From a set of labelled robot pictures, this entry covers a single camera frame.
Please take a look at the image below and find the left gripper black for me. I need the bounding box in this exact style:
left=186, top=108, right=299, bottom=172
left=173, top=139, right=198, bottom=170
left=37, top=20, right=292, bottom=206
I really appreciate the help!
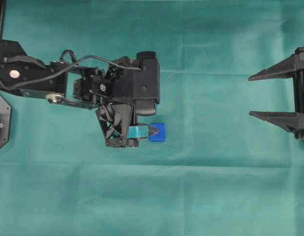
left=96, top=57, right=160, bottom=148

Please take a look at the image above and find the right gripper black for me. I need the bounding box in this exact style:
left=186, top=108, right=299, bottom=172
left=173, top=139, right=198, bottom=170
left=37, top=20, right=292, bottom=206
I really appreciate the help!
left=248, top=47, right=304, bottom=140

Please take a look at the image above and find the blue cube block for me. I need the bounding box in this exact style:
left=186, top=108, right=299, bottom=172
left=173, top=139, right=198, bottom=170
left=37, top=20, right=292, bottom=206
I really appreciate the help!
left=149, top=123, right=166, bottom=142

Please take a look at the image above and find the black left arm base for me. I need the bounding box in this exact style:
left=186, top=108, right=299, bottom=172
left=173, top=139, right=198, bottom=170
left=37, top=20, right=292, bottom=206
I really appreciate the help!
left=0, top=96, right=11, bottom=149

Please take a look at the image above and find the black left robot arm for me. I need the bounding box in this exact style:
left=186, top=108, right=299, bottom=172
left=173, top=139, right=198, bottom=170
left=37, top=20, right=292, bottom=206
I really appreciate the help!
left=0, top=39, right=160, bottom=148

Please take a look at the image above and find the green table cloth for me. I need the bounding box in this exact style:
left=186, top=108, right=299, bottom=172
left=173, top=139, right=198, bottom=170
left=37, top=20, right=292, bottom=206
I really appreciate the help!
left=0, top=0, right=304, bottom=236

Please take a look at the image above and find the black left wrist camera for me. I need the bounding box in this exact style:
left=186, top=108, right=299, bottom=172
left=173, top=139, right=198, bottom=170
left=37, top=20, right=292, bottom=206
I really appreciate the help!
left=111, top=51, right=160, bottom=116

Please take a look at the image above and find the black camera cable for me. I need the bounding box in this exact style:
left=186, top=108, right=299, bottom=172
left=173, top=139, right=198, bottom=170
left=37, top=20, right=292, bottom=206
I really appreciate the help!
left=0, top=50, right=144, bottom=92

